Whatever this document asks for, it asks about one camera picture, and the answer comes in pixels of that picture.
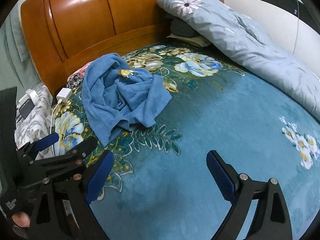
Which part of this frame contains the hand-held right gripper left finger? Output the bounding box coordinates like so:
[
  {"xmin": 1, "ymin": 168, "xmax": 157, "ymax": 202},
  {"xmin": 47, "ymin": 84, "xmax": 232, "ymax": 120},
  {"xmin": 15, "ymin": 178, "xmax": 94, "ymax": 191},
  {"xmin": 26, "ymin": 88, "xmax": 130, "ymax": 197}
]
[{"xmin": 29, "ymin": 150, "xmax": 115, "ymax": 240}]

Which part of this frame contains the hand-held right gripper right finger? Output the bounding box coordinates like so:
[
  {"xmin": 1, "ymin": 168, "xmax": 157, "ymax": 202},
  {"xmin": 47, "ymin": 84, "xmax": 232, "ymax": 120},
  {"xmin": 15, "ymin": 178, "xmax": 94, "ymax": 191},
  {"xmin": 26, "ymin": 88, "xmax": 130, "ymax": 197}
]
[{"xmin": 206, "ymin": 150, "xmax": 293, "ymax": 240}]

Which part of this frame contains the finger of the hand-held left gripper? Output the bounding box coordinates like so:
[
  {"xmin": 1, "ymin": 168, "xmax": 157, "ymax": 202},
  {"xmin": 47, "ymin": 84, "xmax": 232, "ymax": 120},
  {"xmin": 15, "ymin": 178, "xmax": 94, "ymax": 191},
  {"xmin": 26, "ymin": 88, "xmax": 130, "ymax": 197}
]
[
  {"xmin": 17, "ymin": 133, "xmax": 60, "ymax": 165},
  {"xmin": 31, "ymin": 137, "xmax": 98, "ymax": 181}
]

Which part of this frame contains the blue sweater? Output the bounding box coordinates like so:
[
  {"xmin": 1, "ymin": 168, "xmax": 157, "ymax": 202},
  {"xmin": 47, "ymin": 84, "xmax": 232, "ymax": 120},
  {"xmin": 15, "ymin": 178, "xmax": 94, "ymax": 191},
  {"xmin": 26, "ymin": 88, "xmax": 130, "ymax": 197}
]
[{"xmin": 82, "ymin": 53, "xmax": 173, "ymax": 147}]

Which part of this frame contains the person's left hand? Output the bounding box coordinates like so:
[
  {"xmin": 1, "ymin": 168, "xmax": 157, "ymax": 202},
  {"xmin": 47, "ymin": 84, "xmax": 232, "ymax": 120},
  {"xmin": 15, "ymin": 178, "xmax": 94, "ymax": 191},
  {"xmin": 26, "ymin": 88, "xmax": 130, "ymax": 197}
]
[{"xmin": 11, "ymin": 212, "xmax": 32, "ymax": 228}]

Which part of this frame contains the grey floral nightstand cloth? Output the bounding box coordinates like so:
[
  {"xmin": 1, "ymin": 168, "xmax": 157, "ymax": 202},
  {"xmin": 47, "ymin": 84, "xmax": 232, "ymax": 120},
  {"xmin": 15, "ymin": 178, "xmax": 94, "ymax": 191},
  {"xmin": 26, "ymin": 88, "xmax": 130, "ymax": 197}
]
[{"xmin": 14, "ymin": 84, "xmax": 54, "ymax": 153}]

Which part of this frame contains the white power adapter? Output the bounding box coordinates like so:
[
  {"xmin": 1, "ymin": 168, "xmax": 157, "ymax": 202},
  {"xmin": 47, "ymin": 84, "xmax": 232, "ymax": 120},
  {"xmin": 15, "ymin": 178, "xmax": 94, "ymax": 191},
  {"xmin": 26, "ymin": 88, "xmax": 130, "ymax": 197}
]
[{"xmin": 19, "ymin": 89, "xmax": 38, "ymax": 105}]

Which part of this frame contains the white charger plug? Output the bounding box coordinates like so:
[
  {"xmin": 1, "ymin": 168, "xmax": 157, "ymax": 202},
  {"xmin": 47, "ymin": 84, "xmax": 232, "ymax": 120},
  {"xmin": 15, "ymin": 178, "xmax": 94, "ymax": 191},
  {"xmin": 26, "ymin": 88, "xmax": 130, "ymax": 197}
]
[{"xmin": 56, "ymin": 88, "xmax": 73, "ymax": 103}]

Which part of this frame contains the teal floral blanket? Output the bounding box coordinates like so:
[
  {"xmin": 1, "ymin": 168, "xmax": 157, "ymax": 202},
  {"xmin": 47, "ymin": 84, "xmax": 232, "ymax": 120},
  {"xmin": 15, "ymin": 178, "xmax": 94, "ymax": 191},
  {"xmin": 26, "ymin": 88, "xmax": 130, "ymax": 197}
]
[{"xmin": 50, "ymin": 39, "xmax": 320, "ymax": 240}]

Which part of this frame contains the black-white leopard print cloth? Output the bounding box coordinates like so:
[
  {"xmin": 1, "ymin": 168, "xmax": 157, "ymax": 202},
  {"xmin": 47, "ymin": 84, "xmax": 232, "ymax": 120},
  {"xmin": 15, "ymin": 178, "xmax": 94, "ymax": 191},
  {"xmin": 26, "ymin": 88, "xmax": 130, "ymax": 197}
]
[{"xmin": 66, "ymin": 72, "xmax": 85, "ymax": 90}]

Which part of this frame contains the pink floral cloth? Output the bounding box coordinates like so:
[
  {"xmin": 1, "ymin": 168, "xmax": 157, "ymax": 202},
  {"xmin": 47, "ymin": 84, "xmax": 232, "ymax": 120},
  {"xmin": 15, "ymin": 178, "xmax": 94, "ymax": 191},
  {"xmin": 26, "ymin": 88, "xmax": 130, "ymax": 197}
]
[{"xmin": 78, "ymin": 63, "xmax": 91, "ymax": 77}]

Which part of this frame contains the pale green curtain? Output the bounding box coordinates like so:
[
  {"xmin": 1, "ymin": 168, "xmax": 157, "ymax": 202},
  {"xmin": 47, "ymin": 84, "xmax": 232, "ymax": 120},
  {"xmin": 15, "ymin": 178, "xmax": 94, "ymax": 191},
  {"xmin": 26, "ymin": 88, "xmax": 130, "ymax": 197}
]
[{"xmin": 0, "ymin": 5, "xmax": 43, "ymax": 90}]

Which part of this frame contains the wooden headboard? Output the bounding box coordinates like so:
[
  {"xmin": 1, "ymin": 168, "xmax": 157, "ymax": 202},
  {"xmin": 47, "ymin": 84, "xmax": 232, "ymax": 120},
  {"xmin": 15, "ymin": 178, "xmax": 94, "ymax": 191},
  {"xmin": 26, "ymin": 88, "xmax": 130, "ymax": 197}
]
[{"xmin": 20, "ymin": 0, "xmax": 224, "ymax": 94}]

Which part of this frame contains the beige pillow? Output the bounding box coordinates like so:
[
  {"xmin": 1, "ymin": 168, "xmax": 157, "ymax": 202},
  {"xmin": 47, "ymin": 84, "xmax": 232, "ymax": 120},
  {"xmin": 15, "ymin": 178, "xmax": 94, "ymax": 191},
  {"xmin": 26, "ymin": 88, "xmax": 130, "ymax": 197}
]
[{"xmin": 166, "ymin": 34, "xmax": 213, "ymax": 48}]

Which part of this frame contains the grey-blue floral quilt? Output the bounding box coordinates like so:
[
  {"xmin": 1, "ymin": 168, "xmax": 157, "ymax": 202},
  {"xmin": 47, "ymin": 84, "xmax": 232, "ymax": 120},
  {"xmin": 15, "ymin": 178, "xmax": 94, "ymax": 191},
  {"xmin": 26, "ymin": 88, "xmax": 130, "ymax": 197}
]
[{"xmin": 156, "ymin": 0, "xmax": 320, "ymax": 122}]

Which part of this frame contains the dark grey folded cloth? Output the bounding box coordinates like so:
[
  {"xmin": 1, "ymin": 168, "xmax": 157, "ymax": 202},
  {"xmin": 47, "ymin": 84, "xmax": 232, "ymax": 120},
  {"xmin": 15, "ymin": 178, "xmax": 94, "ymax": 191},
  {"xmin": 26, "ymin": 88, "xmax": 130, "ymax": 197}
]
[{"xmin": 170, "ymin": 17, "xmax": 198, "ymax": 38}]

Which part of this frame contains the white and black wardrobe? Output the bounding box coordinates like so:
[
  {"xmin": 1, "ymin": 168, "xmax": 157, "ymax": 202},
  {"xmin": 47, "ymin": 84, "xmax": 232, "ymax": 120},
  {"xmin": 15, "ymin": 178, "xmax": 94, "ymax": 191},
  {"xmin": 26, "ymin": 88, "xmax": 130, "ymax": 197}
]
[{"xmin": 220, "ymin": 0, "xmax": 320, "ymax": 63}]

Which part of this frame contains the white charging cable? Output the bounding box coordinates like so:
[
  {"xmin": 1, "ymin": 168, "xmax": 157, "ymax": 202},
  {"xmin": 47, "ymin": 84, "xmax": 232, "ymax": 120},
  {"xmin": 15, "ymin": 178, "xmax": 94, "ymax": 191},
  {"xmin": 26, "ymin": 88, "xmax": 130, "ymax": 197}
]
[{"xmin": 49, "ymin": 100, "xmax": 62, "ymax": 146}]

